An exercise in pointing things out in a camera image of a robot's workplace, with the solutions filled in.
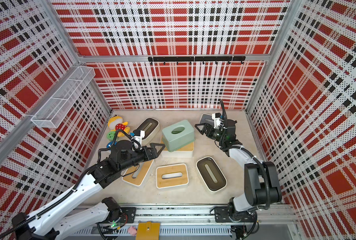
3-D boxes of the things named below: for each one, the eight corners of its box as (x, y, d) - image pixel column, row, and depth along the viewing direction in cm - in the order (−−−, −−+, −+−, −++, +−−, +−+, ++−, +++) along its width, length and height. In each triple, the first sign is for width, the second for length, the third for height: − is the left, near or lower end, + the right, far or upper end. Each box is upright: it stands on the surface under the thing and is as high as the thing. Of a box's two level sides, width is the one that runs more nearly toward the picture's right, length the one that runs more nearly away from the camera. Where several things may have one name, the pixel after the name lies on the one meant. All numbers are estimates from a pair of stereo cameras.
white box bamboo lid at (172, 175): (157, 190, 82) (155, 187, 79) (157, 169, 90) (156, 166, 86) (189, 186, 83) (189, 184, 80) (187, 166, 91) (187, 162, 87)
